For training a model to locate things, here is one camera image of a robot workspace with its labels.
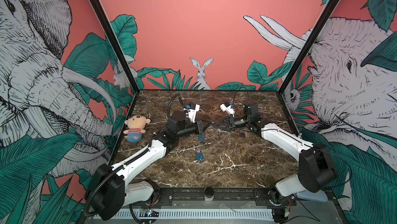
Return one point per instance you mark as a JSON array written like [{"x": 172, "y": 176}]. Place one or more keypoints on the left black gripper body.
[{"x": 199, "y": 123}]

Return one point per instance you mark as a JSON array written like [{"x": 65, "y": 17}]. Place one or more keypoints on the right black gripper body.
[{"x": 232, "y": 122}]

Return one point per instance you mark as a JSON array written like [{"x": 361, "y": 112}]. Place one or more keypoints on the black padlock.
[{"x": 242, "y": 134}]

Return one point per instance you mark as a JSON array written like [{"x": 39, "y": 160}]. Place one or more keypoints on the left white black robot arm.
[{"x": 111, "y": 187}]

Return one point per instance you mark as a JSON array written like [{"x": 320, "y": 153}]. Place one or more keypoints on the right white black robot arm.
[{"x": 316, "y": 168}]

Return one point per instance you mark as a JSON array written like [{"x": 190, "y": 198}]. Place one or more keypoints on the plush doll striped shirt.
[{"x": 135, "y": 128}]

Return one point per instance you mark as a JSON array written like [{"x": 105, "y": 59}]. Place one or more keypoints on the white vented strip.
[{"x": 203, "y": 213}]

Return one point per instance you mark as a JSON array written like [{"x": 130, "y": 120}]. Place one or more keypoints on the grey blue pad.
[{"x": 319, "y": 196}]

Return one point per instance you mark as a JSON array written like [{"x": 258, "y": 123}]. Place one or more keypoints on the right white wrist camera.
[{"x": 228, "y": 107}]

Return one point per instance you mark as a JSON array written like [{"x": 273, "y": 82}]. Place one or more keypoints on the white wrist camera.
[
  {"x": 228, "y": 107},
  {"x": 191, "y": 111}
]

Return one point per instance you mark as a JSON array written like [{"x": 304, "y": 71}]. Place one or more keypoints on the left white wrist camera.
[{"x": 191, "y": 111}]

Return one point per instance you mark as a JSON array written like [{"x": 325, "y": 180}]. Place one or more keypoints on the black knob on rail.
[{"x": 209, "y": 194}]

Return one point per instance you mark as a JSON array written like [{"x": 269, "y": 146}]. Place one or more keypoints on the black mounting rail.
[{"x": 268, "y": 197}]

